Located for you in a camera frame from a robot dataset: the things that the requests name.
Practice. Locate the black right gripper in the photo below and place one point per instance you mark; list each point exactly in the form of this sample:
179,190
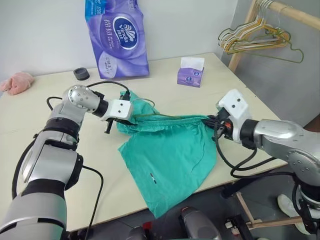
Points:
223,125

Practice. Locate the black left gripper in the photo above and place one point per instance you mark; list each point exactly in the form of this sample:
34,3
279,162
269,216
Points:
109,123

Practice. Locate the green shorts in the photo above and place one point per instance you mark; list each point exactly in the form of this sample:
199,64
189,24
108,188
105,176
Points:
170,160

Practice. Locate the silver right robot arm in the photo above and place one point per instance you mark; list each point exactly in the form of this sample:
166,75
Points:
280,135

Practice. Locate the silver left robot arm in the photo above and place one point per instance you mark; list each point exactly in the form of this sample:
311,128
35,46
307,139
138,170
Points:
50,170

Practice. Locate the small purple tissue box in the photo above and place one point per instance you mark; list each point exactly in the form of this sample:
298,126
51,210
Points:
190,76

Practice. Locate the black round dish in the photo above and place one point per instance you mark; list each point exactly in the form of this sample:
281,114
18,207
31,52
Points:
81,73

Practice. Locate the purple tissue multipack bag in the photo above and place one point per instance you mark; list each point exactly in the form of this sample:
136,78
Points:
120,50

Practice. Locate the black bar under table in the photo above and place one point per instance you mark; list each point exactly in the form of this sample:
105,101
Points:
232,190

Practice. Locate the dark grey rounded shape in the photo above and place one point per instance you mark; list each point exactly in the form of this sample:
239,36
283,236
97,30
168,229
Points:
200,225
137,233

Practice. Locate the small black floor device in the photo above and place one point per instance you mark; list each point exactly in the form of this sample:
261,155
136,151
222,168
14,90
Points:
236,226

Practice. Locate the white shoe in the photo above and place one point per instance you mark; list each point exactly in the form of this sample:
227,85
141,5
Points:
287,207

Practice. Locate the pink cloth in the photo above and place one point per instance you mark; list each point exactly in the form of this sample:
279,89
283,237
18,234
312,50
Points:
17,83

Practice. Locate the wooden clothes rack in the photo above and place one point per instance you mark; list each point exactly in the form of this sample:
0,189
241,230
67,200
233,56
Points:
300,12

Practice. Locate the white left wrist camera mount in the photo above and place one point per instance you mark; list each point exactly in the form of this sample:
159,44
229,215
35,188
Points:
118,108

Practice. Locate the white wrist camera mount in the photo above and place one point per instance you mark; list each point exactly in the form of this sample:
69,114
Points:
237,107
118,108

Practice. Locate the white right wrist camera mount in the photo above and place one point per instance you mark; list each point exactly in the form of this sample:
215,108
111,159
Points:
237,107

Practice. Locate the wooden floor frame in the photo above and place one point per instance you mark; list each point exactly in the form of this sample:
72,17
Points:
250,212

